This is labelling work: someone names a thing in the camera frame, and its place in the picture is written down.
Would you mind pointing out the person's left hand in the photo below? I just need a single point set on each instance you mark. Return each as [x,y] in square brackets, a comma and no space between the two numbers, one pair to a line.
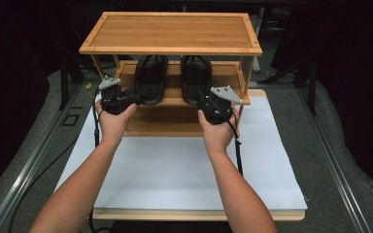
[113,126]

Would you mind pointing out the white table sheet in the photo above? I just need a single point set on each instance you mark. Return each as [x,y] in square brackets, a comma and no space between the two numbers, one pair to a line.
[168,171]

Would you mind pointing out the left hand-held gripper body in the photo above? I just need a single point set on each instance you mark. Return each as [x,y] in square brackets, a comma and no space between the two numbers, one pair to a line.
[115,100]

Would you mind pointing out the small yellow floor scrap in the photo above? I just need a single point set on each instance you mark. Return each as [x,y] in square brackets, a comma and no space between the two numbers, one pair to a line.
[88,86]

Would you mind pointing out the wooden three-tier shoe rack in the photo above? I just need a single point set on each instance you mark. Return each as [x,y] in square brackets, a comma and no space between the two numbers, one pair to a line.
[175,32]

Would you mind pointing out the black metal stand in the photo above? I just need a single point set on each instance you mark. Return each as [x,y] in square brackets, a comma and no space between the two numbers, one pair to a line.
[311,87]
[64,82]

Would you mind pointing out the grey metal floor rail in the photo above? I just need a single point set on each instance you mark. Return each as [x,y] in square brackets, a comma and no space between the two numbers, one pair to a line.
[22,176]
[333,161]

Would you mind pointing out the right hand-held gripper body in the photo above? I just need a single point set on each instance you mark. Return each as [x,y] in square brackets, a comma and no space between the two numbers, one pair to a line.
[218,108]

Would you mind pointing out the person's right hand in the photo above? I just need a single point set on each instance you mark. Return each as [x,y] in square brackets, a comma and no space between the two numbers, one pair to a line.
[218,137]

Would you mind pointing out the black slipper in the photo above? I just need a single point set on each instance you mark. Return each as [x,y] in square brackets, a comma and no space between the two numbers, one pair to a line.
[194,81]
[151,82]

